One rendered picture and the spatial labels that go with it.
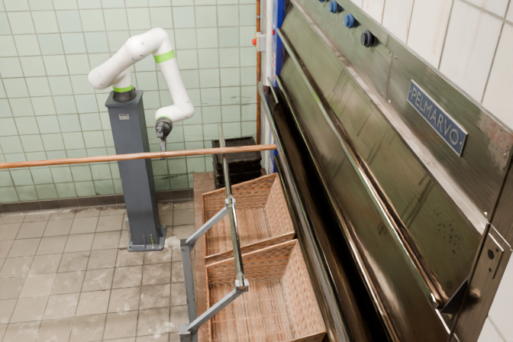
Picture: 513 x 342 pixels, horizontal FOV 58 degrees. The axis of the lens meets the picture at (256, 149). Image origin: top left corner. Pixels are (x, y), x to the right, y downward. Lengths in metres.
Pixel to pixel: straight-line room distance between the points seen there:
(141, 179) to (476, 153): 2.62
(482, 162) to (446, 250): 0.21
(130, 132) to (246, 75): 1.00
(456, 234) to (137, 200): 2.65
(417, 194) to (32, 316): 2.78
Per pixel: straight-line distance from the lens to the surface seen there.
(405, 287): 1.25
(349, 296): 1.39
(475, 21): 0.88
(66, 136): 3.83
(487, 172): 0.88
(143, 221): 3.48
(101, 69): 2.77
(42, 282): 3.63
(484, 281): 0.92
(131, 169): 3.22
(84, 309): 3.35
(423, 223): 1.08
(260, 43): 3.08
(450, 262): 1.00
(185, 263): 2.29
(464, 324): 1.01
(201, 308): 2.43
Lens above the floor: 2.44
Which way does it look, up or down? 31 degrees down
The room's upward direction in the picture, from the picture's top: straight up
